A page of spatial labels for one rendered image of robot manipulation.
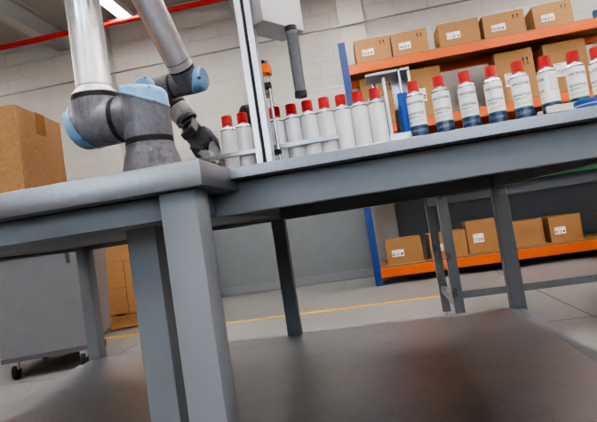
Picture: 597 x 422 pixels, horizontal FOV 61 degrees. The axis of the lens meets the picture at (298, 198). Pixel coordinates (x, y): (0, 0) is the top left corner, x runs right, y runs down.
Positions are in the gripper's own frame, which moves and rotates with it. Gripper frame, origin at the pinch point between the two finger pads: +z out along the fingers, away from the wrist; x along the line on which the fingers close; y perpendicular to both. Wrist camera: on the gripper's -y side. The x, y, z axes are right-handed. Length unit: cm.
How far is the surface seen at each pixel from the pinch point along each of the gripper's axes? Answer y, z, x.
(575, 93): -1, 50, -93
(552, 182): 118, 84, -107
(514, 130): -64, 46, -55
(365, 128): -1.8, 20.3, -41.7
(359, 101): -0.9, 12.7, -45.5
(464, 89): -2, 30, -71
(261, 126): -16.2, 3.5, -18.8
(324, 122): -2.3, 11.0, -33.6
